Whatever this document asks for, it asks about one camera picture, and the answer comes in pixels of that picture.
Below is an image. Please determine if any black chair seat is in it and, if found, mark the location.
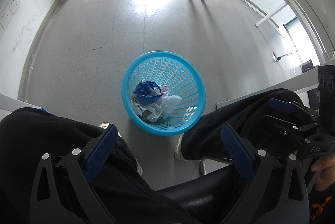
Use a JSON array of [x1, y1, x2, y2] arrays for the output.
[[157, 157, 237, 224]]

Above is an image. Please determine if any white wall socket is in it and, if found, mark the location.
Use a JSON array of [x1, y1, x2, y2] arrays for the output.
[[8, 0, 21, 13], [0, 8, 13, 29]]

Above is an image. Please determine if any black object under table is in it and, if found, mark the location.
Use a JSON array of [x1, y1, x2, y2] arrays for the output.
[[300, 59, 318, 74]]

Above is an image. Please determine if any blue mesh plastic basket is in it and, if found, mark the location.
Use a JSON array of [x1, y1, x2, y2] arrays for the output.
[[121, 50, 206, 137]]

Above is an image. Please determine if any black charger with cable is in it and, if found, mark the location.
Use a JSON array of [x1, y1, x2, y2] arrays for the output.
[[272, 50, 299, 61]]

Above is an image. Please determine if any white yellow printed wrapper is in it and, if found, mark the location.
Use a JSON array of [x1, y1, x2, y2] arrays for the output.
[[132, 102, 163, 123]]

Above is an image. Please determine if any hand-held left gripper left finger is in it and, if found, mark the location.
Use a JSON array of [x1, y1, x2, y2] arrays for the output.
[[29, 124, 123, 224]]

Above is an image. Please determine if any blue plastic bag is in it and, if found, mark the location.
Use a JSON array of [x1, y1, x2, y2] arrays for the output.
[[133, 81, 163, 105]]

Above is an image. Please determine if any person's right forearm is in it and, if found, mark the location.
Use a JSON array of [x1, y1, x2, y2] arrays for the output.
[[309, 189, 335, 224]]

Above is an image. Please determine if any plain white plastic bag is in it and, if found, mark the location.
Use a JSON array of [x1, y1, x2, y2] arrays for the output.
[[157, 94, 183, 118]]

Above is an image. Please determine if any person's right shoe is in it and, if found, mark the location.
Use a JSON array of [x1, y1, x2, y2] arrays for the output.
[[174, 133, 187, 162]]

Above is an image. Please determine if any person's right hand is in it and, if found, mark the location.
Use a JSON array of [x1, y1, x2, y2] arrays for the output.
[[310, 153, 335, 192]]

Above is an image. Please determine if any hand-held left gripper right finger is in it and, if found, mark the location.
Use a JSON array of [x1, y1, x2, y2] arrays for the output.
[[221, 124, 310, 224]]

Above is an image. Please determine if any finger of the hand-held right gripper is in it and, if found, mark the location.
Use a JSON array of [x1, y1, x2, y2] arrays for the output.
[[269, 98, 321, 123], [260, 114, 314, 139]]

